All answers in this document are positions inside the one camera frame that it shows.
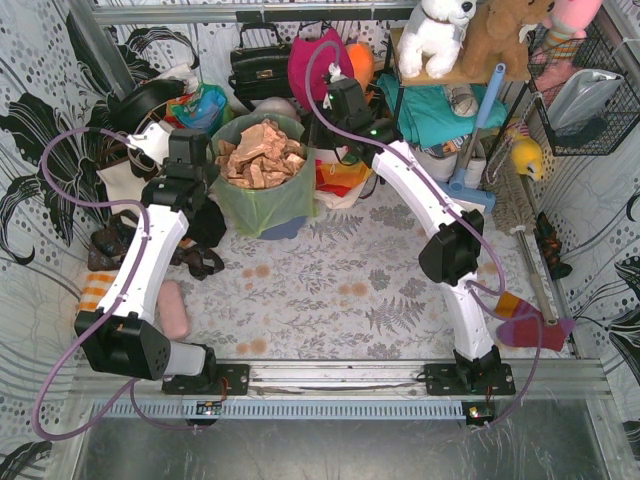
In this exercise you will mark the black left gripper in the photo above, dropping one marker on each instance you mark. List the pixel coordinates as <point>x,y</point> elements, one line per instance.
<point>201,220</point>

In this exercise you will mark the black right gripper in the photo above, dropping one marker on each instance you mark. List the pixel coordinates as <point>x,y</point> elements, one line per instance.
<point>317,132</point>

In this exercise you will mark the green plastic trash bag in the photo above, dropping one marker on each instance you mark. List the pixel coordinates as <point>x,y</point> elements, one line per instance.
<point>253,211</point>

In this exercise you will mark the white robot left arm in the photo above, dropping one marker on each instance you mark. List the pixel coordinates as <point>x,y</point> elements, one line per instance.
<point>119,336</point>

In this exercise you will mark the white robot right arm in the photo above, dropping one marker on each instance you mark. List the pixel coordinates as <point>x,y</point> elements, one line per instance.
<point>450,256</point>

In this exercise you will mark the colourful striped bag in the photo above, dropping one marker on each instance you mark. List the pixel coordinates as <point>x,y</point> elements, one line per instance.
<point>207,109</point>

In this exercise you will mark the magenta cloth bag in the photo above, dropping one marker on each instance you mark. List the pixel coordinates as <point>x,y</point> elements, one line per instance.
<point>300,55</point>

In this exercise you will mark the cream canvas tote bag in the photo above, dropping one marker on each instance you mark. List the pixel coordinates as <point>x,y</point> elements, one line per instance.
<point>121,183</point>

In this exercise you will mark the crumpled brown paper trash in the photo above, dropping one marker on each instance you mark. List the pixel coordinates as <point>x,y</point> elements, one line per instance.
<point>265,157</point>

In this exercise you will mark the blue trash bin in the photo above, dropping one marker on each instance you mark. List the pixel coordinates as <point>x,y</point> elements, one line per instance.
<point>287,230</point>

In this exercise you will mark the orange plush toy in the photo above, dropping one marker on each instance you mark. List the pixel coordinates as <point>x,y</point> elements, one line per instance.
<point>363,64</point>

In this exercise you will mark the black round hat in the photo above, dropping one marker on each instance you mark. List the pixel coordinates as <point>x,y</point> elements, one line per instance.
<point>126,114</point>

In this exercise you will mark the teal folded towel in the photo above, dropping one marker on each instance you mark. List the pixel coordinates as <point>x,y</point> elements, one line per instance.
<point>426,117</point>

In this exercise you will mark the black leather handbag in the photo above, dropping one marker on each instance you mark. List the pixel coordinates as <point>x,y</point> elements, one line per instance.
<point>260,73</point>

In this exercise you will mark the white husky plush dog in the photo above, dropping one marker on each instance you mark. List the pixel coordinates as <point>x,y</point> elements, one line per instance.
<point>433,36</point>

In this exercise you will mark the small wooden shelf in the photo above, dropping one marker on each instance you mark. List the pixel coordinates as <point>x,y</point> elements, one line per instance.
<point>456,76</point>

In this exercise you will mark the orange checkered cloth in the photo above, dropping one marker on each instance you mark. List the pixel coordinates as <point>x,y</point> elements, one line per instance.
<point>95,287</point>

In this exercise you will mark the pink pencil case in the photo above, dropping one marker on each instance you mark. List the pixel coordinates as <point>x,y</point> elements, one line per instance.
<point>173,318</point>

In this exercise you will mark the brown plush dog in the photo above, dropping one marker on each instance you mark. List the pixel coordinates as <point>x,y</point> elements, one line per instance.
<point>496,34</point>

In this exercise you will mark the yellow plush duck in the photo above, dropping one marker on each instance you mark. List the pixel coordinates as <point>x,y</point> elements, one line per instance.
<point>526,154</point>

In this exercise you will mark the beige chenille mop head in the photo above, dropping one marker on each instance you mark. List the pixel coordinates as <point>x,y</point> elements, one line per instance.
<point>503,211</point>

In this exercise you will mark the pink plush toy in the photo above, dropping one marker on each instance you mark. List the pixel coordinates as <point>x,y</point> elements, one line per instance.
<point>566,26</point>

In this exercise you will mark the silver pouch in basket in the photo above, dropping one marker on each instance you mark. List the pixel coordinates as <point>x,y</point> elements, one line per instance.
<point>582,97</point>

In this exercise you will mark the striped red purple sock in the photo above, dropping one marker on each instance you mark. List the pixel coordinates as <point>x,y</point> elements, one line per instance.
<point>521,329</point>

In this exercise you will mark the metal mop pole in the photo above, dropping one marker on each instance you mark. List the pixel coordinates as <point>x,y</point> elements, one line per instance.
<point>532,270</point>

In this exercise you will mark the black wire basket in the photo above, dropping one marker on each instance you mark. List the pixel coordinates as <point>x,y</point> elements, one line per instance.
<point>602,134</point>

